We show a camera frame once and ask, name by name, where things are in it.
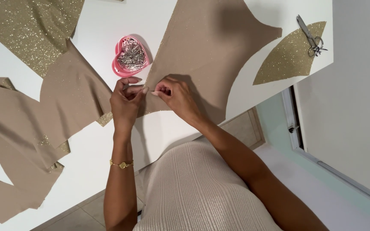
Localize person's right hand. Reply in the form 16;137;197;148
151;76;205;124

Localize person's left hand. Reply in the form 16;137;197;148
110;76;149;132

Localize beige fabric panel curved cutout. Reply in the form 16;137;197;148
139;0;283;125

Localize pink heart-shaped pin box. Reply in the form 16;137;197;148
112;35;150;78

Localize pile of silver pins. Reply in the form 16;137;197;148
117;38;147;72

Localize beige fabric piece glitter underside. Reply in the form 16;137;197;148
39;39;113;149

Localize person's cream ribbed knit top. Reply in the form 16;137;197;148
133;136;284;231

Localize gold glitter crescent fabric piece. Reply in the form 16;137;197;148
253;21;327;86

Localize large beige fabric offcut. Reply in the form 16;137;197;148
0;77;72;224

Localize gold glitter fabric sheet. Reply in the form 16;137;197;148
0;0;85;78

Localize silver scissors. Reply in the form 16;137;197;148
296;14;328;58

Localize white door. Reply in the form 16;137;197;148
281;0;370;210

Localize gold charm bracelet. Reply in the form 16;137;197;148
109;159;134;169

